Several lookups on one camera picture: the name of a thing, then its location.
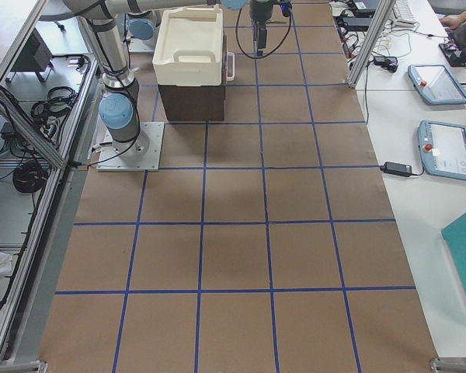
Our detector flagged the teach pendant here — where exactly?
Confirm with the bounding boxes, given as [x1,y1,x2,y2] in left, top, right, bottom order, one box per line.
[417,120,466,181]
[408,64,466,106]

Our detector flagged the coiled black cables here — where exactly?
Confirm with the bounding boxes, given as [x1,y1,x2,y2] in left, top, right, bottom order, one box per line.
[30,85,78,129]

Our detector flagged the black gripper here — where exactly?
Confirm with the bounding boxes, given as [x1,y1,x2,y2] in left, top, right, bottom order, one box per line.
[249,0,273,58]

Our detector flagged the wooden drawer with white handle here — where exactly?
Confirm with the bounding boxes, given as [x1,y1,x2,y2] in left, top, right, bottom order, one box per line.
[222,35,235,85]

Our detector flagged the black electronics box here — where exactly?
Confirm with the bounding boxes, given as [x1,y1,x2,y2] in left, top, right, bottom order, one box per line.
[5,28,53,82]

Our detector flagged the white foam tray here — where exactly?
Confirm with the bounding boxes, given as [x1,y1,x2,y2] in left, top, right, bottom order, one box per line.
[152,5,223,86]

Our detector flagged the lower teach pendant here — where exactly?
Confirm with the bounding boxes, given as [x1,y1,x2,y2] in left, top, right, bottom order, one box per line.
[417,120,466,181]

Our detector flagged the black power adapter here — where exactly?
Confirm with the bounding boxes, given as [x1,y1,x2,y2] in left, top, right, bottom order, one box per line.
[380,162,412,177]

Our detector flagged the aluminium frame post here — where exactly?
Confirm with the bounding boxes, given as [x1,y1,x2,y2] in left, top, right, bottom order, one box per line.
[347,0,395,89]

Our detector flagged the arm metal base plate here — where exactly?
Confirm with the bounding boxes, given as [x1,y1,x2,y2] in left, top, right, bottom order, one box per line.
[96,122,165,172]

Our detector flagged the upper teach pendant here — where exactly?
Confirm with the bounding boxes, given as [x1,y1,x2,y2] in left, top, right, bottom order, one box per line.
[408,64,466,106]

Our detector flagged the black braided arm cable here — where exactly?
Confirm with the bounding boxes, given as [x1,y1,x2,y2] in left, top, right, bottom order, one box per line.
[235,0,294,60]

